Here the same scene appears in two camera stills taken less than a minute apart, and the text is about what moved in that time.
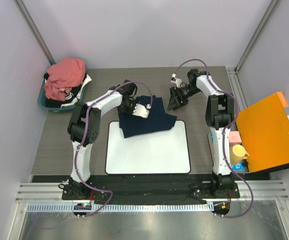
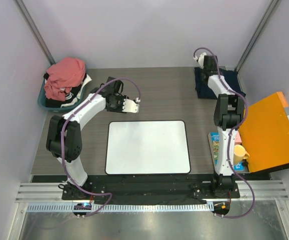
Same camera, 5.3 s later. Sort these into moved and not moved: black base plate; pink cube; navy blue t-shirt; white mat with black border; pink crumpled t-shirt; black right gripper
Moved: navy blue t-shirt; black right gripper
Not moved: black base plate; pink crumpled t-shirt; white mat with black border; pink cube
